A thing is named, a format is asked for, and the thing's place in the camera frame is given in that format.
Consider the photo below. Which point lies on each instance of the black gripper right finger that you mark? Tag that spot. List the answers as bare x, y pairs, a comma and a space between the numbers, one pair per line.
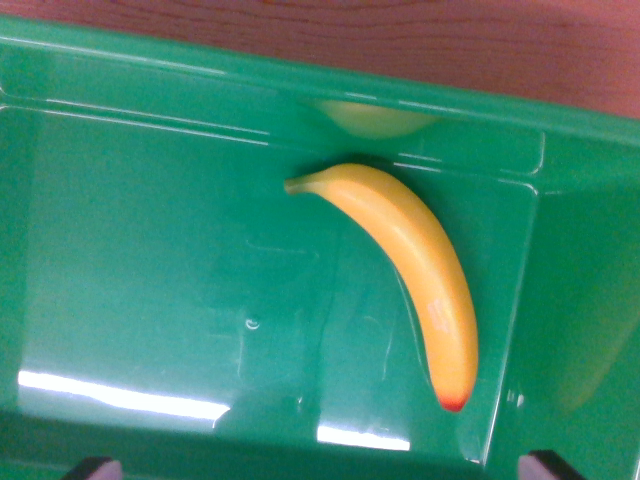
542, 469

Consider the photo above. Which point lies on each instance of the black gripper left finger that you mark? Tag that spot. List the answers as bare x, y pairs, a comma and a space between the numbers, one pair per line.
95, 470

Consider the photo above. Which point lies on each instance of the yellow plastic banana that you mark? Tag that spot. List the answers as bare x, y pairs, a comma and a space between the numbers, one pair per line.
420, 260

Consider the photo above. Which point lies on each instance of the green plastic bin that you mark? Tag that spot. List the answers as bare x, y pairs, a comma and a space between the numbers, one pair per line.
150, 250

